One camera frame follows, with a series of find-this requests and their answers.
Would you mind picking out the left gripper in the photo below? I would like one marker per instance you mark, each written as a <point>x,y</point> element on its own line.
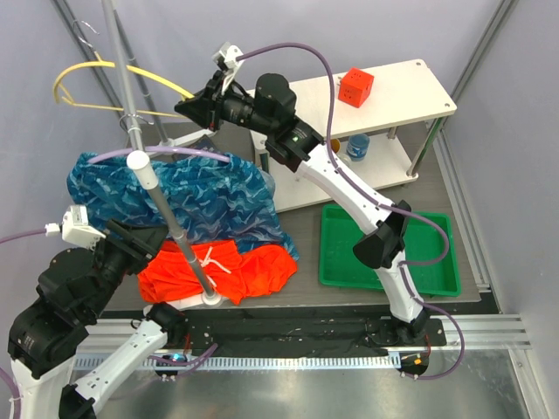
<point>142,242</point>

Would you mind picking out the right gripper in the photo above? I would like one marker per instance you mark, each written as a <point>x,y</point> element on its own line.
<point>206,106</point>

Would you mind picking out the orange shorts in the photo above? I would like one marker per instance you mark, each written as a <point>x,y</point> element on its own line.
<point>232,274</point>

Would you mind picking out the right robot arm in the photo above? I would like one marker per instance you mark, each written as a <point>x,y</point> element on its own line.
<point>271,110</point>

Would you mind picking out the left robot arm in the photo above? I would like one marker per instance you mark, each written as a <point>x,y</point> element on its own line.
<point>72,294</point>

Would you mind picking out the purple clothes hanger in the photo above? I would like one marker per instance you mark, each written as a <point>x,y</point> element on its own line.
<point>161,150</point>

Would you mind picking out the blue patterned shorts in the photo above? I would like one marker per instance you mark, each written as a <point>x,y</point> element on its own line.
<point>211,200</point>

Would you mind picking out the dark blue book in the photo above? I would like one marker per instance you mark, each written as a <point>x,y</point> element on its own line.
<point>205,143</point>

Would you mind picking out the red cube power socket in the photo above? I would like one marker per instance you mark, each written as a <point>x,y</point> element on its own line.
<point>355,87</point>

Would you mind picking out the blue cup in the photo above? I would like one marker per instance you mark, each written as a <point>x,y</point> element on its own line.
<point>357,146</point>

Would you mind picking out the white two-tier shelf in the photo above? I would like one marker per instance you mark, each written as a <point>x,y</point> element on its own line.
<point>403,93</point>

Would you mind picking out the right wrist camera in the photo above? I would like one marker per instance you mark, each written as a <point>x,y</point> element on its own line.
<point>227,58</point>

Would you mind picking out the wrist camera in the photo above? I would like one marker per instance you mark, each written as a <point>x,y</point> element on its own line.
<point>227,58</point>
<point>75,228</point>

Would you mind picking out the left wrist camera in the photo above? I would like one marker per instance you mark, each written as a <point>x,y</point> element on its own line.
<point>75,228</point>

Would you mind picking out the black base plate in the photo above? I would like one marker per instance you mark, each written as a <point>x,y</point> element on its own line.
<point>267,330</point>

